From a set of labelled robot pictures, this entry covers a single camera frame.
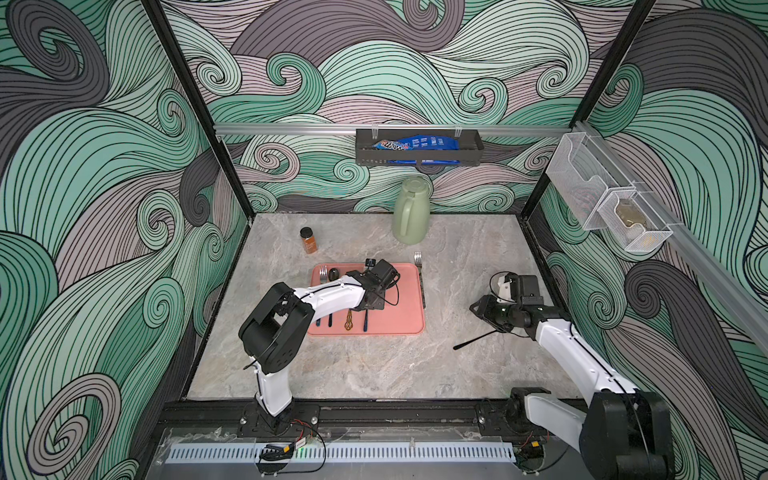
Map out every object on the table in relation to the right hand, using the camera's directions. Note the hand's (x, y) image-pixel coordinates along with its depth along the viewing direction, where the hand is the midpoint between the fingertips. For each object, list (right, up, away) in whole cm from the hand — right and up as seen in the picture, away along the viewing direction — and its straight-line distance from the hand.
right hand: (481, 311), depth 86 cm
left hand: (-32, +3, +7) cm, 33 cm away
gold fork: (-40, -5, +4) cm, 40 cm away
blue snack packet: (-17, +52, +7) cm, 55 cm away
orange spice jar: (-55, +20, +18) cm, 61 cm away
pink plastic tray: (-43, +10, +20) cm, 49 cm away
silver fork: (-15, +12, +21) cm, 29 cm away
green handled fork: (-49, +8, +15) cm, 52 cm away
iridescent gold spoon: (-34, -5, +2) cm, 35 cm away
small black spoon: (-2, -9, +2) cm, 9 cm away
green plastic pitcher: (-19, +31, +10) cm, 37 cm away
